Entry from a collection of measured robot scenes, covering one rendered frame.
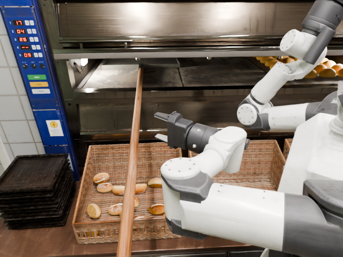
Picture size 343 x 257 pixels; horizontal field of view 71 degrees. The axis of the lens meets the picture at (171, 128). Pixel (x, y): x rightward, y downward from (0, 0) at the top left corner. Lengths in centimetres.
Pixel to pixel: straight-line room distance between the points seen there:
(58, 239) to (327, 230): 125
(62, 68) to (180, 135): 85
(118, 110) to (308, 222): 120
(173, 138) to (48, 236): 94
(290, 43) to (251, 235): 56
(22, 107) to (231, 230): 136
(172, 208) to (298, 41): 57
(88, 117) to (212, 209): 116
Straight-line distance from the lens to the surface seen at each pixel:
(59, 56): 123
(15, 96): 156
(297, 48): 81
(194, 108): 144
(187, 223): 44
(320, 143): 57
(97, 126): 148
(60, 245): 142
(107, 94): 139
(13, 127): 167
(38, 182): 137
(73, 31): 132
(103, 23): 129
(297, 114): 83
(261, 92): 88
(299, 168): 53
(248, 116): 88
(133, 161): 77
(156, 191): 154
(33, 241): 150
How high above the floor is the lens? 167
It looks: 30 degrees down
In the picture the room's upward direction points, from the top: straight up
